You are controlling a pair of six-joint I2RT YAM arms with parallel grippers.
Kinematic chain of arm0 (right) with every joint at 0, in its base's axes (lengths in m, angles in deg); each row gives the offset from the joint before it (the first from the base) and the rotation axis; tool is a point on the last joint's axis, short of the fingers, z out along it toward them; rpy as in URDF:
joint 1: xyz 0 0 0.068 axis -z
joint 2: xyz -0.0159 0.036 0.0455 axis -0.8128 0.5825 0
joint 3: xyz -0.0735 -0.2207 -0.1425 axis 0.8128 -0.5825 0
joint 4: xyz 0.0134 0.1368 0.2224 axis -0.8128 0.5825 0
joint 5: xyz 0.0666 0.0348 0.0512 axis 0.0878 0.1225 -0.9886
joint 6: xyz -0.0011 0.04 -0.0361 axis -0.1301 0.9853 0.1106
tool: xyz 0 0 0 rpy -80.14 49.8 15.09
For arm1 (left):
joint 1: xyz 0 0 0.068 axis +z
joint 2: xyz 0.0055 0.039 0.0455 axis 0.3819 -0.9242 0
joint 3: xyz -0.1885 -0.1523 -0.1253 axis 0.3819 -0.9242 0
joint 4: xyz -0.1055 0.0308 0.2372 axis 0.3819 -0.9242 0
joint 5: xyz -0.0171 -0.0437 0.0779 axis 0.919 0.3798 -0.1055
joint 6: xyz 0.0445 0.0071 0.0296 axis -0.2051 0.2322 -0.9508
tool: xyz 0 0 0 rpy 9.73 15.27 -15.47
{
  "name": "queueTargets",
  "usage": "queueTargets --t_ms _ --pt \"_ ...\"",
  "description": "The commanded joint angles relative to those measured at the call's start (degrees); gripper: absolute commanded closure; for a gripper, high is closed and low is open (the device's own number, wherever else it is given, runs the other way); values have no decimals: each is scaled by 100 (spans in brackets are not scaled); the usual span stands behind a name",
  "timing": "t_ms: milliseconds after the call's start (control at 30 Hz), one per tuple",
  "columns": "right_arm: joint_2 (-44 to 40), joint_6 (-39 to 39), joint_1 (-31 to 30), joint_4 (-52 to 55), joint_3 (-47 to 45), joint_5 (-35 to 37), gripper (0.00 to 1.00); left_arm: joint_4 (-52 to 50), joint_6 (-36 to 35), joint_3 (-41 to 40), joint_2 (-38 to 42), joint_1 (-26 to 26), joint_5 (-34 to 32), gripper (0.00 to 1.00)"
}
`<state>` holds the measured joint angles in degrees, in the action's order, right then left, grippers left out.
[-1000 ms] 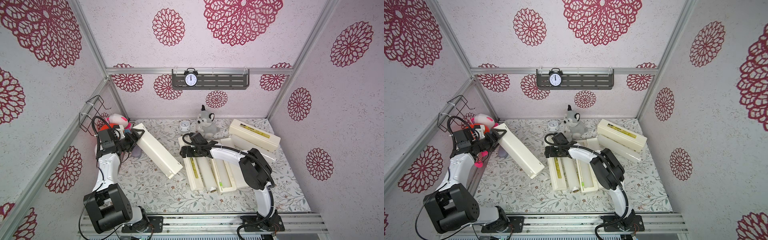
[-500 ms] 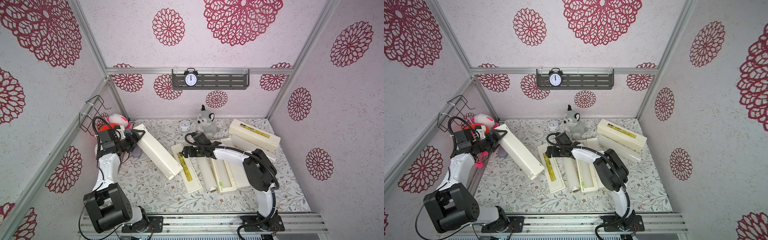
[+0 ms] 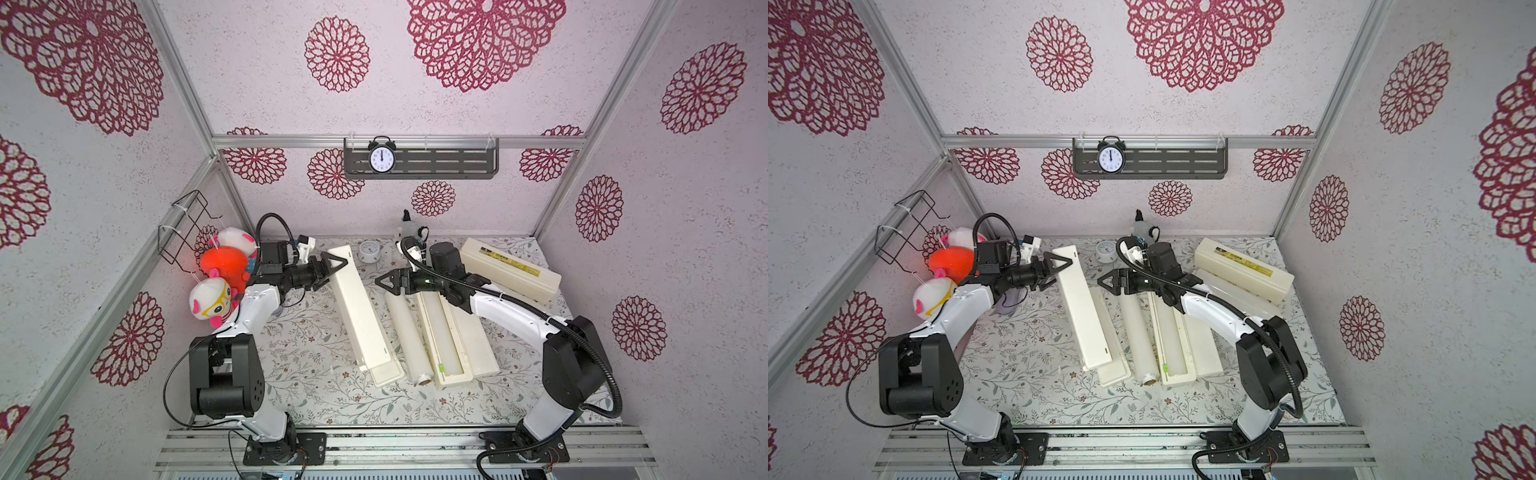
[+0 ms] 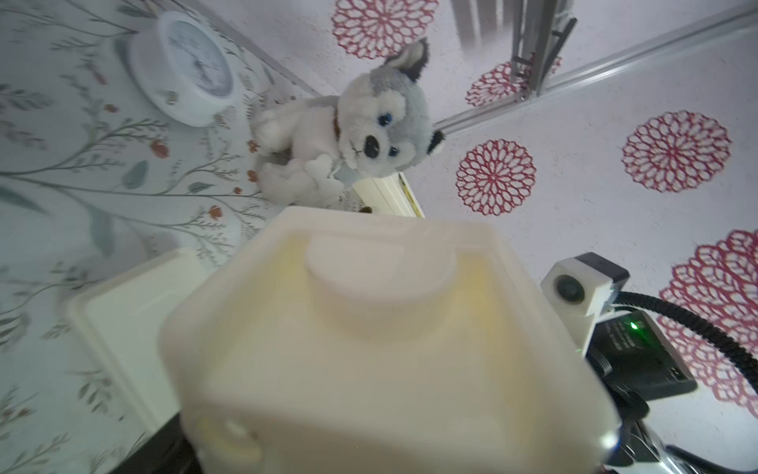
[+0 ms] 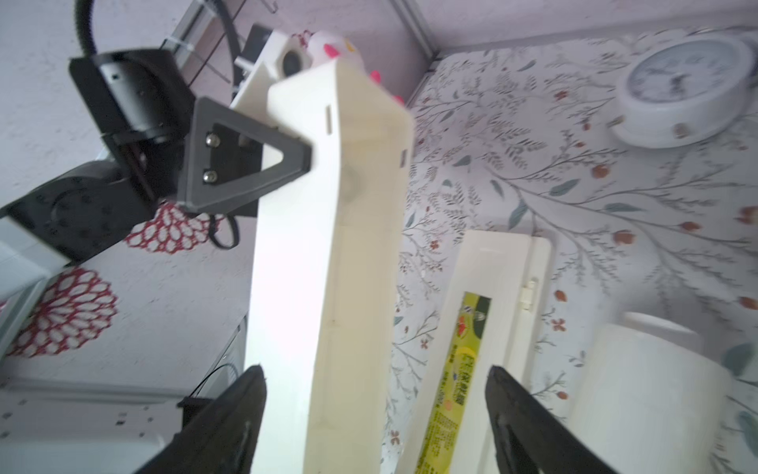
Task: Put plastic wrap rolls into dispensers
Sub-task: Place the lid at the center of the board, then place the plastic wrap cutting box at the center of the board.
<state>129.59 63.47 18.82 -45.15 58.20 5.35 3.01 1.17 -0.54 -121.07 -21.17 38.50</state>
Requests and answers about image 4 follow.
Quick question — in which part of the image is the back right cream dispenser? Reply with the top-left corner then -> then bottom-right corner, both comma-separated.
353,173 -> 424,218

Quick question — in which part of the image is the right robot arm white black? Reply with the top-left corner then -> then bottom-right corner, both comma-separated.
585,292 -> 757,473

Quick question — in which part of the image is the grey husky plush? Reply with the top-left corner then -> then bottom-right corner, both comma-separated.
252,39 -> 445,207

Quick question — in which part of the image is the small white round clock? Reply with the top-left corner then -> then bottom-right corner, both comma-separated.
126,11 -> 239,128

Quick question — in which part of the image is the grey wall shelf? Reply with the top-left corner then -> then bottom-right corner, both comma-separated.
510,0 -> 578,101

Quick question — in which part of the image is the floral table mat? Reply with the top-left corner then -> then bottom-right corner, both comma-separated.
0,0 -> 368,474

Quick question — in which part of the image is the cream wrap dispenser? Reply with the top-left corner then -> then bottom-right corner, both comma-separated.
159,207 -> 621,473
64,248 -> 210,434

